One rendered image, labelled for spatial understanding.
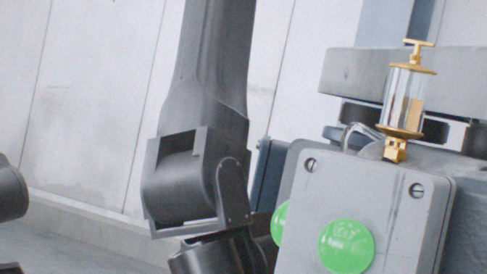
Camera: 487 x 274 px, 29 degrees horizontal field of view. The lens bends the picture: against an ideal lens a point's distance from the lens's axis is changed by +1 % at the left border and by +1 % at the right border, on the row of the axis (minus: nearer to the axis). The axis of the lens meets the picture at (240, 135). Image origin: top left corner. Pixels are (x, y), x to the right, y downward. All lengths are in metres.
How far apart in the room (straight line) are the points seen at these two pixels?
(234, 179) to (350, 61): 0.25
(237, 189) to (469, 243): 0.26
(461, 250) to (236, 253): 0.27
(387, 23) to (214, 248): 4.87
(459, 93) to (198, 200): 0.21
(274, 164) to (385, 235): 0.52
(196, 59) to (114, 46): 6.18
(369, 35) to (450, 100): 4.89
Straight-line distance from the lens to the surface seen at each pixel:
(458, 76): 0.70
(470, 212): 0.52
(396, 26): 5.54
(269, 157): 0.99
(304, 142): 0.97
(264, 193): 0.99
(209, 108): 0.74
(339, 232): 0.47
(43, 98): 7.30
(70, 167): 7.11
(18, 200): 0.96
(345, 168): 0.49
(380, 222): 0.48
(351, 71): 0.93
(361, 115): 1.00
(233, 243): 0.75
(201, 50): 0.78
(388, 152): 0.56
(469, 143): 0.65
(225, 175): 0.73
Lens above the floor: 1.35
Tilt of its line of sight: 3 degrees down
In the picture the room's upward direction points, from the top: 12 degrees clockwise
